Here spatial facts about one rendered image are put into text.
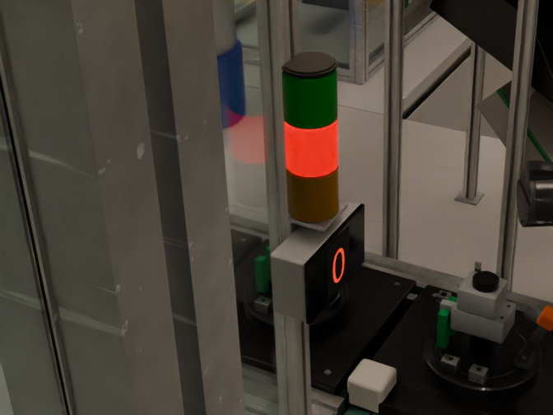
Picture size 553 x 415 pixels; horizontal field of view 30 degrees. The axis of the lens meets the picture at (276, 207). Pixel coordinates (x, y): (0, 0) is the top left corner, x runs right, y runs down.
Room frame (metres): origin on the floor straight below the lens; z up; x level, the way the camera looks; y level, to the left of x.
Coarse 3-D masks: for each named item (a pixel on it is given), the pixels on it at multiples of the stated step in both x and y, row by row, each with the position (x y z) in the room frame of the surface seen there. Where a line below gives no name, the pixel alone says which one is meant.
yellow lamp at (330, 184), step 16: (288, 176) 0.84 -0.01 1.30; (320, 176) 0.83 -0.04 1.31; (336, 176) 0.84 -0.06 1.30; (288, 192) 0.84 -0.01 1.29; (304, 192) 0.83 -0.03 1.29; (320, 192) 0.83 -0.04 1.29; (336, 192) 0.84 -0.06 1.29; (288, 208) 0.85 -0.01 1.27; (304, 208) 0.83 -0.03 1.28; (320, 208) 0.83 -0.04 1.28; (336, 208) 0.84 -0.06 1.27
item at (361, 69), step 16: (352, 0) 1.99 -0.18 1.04; (368, 0) 2.01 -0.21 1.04; (352, 16) 1.99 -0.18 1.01; (368, 16) 2.01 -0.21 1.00; (432, 16) 2.32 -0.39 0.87; (352, 32) 1.99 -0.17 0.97; (368, 32) 2.01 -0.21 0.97; (416, 32) 2.23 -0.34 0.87; (352, 48) 1.99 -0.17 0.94; (368, 48) 2.01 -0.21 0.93; (352, 64) 1.99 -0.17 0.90; (368, 64) 2.01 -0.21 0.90; (352, 80) 1.99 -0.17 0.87
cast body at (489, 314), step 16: (480, 272) 0.96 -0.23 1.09; (464, 288) 0.95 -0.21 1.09; (480, 288) 0.94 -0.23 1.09; (496, 288) 0.94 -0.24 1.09; (448, 304) 0.97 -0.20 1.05; (464, 304) 0.94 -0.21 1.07; (480, 304) 0.93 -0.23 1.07; (496, 304) 0.93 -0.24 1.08; (512, 304) 0.95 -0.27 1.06; (464, 320) 0.94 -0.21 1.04; (480, 320) 0.93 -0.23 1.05; (496, 320) 0.92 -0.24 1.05; (512, 320) 0.94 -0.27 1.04; (480, 336) 0.93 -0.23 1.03; (496, 336) 0.92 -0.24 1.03
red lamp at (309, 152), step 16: (288, 128) 0.84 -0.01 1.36; (320, 128) 0.83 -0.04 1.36; (336, 128) 0.84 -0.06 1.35; (288, 144) 0.84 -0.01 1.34; (304, 144) 0.83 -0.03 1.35; (320, 144) 0.83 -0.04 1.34; (336, 144) 0.84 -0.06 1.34; (288, 160) 0.84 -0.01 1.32; (304, 160) 0.83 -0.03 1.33; (320, 160) 0.83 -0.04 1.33; (336, 160) 0.84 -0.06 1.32; (304, 176) 0.83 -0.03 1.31
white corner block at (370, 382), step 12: (360, 372) 0.92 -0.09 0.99; (372, 372) 0.92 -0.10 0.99; (384, 372) 0.92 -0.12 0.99; (396, 372) 0.92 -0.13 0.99; (348, 384) 0.91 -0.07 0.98; (360, 384) 0.90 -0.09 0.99; (372, 384) 0.90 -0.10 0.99; (384, 384) 0.90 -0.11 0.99; (360, 396) 0.90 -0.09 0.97; (372, 396) 0.90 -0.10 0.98; (384, 396) 0.90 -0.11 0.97; (372, 408) 0.90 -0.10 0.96
